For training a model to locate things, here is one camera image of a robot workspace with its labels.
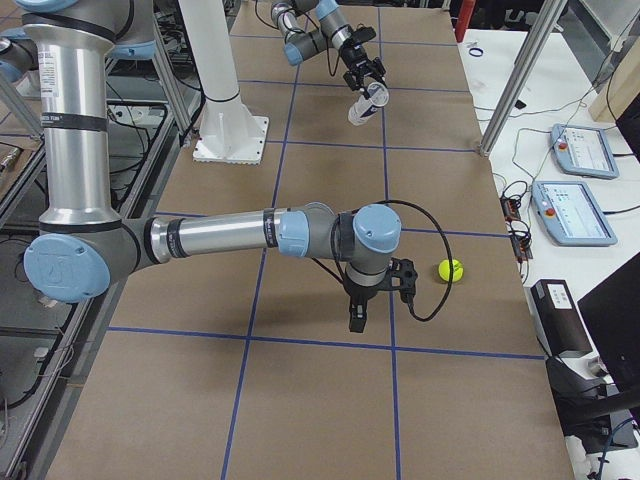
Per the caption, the aluminium frame post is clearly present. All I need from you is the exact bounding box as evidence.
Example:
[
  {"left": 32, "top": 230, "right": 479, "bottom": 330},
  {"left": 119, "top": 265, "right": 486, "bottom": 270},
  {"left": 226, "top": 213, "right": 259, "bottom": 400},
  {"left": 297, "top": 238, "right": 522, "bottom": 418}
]
[{"left": 478, "top": 0, "right": 568, "bottom": 157}]

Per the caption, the yellow tennis ball near desk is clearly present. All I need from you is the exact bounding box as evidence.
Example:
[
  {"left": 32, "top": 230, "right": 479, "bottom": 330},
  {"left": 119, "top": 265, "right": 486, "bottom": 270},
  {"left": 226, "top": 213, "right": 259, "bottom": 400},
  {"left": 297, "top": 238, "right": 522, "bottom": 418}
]
[{"left": 438, "top": 259, "right": 464, "bottom": 282}]

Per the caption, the brown paper table cover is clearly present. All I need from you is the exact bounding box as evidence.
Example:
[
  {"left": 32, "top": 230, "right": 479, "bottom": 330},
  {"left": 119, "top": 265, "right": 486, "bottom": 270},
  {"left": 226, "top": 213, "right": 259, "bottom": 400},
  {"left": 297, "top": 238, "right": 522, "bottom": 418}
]
[{"left": 48, "top": 5, "right": 573, "bottom": 479}]

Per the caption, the black camera cable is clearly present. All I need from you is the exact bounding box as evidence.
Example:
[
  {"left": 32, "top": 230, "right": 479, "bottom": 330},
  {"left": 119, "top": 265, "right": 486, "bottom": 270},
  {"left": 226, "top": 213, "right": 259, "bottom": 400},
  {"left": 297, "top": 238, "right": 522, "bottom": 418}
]
[{"left": 379, "top": 200, "right": 456, "bottom": 322}]

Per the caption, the blue teach pendant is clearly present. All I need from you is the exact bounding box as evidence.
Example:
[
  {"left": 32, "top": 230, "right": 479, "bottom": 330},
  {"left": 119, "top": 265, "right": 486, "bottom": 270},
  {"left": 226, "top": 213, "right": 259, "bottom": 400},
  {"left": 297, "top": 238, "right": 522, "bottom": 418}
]
[
  {"left": 531, "top": 181, "right": 618, "bottom": 247},
  {"left": 551, "top": 123, "right": 619, "bottom": 180}
]

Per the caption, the red cylinder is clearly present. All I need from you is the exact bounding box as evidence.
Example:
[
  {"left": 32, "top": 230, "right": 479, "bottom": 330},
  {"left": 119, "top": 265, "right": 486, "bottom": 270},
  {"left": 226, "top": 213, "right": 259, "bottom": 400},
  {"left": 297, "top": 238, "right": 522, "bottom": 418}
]
[{"left": 454, "top": 0, "right": 476, "bottom": 43}]

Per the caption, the far blue teach pendant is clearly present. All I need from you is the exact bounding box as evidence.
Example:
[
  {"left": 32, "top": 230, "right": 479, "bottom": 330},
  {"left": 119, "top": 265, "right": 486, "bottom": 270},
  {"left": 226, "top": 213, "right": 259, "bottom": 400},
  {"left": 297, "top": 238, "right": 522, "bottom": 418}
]
[{"left": 551, "top": 123, "right": 619, "bottom": 180}]

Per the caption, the black computer monitor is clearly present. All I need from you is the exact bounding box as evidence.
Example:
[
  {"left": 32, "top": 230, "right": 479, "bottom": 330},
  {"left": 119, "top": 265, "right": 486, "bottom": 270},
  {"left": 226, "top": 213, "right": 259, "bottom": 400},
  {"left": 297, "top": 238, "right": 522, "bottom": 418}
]
[{"left": 578, "top": 254, "right": 639, "bottom": 390}]

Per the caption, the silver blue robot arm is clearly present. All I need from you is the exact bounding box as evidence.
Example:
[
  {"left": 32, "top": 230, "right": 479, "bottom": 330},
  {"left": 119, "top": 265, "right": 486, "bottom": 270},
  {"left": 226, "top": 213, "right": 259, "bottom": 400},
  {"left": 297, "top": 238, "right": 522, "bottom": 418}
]
[
  {"left": 14, "top": 1, "right": 403, "bottom": 333},
  {"left": 270, "top": 1, "right": 386, "bottom": 98}
]

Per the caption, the clear tennis ball can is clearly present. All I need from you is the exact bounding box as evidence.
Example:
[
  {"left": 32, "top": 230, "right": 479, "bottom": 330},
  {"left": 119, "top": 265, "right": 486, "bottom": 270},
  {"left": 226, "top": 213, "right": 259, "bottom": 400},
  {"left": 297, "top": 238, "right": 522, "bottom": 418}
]
[{"left": 348, "top": 82, "right": 389, "bottom": 126}]

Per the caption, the near blue teach pendant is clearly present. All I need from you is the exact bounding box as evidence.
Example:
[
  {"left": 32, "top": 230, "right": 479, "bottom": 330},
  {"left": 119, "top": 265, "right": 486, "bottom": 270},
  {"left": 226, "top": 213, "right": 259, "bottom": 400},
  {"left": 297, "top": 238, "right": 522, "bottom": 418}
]
[{"left": 531, "top": 181, "right": 618, "bottom": 247}]

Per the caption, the white pedestal column base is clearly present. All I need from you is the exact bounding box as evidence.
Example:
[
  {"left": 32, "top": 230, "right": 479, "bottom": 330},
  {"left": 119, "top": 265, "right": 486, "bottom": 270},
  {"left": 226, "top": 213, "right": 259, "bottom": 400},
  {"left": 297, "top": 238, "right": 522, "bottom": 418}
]
[{"left": 179, "top": 0, "right": 269, "bottom": 165}]

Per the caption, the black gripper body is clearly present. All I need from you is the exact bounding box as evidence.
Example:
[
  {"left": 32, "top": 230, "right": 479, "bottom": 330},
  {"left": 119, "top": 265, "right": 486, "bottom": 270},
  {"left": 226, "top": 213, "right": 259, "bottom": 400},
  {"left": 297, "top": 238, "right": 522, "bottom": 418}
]
[
  {"left": 344, "top": 277, "right": 391, "bottom": 310},
  {"left": 340, "top": 44, "right": 373, "bottom": 79}
]

